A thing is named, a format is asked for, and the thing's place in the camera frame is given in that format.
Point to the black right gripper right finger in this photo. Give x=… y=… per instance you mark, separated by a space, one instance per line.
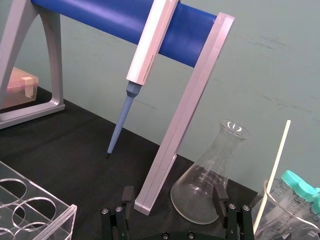
x=231 y=217

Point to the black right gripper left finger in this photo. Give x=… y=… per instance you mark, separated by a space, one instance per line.
x=119 y=220

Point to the white stirring rod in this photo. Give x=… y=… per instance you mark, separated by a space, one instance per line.
x=274 y=167

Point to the clear glass conical flask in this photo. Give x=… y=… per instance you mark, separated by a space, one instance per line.
x=200 y=190

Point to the clear glass beaker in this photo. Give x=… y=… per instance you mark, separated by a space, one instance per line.
x=280 y=215

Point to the tube with teal cap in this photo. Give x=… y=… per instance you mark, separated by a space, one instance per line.
x=285 y=190
x=301 y=202
x=316 y=205

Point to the black table cloth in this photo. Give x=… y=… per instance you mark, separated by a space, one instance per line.
x=80 y=155

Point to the clear acrylic tube rack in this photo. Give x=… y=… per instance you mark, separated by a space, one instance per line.
x=30 y=207

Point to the grey and blue pipette stand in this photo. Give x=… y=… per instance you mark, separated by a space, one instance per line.
x=185 y=110

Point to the pink box with tape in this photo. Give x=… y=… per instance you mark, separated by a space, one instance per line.
x=17 y=90

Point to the white pipette with blue tip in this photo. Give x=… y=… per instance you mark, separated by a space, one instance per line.
x=147 y=50

